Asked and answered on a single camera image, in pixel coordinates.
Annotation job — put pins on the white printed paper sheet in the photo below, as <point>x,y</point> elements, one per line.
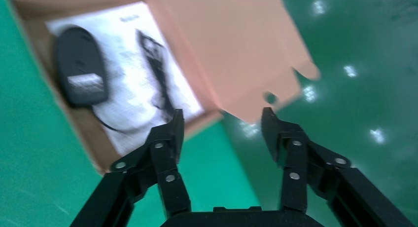
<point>130,98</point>

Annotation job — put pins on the brown cardboard mailer box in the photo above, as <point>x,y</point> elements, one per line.
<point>235,49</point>

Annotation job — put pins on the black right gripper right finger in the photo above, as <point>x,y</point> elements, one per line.
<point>295,160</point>

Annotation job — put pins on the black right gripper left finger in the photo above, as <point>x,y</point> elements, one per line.
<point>163,160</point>

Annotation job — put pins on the green tablecloth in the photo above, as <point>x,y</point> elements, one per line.
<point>32,153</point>

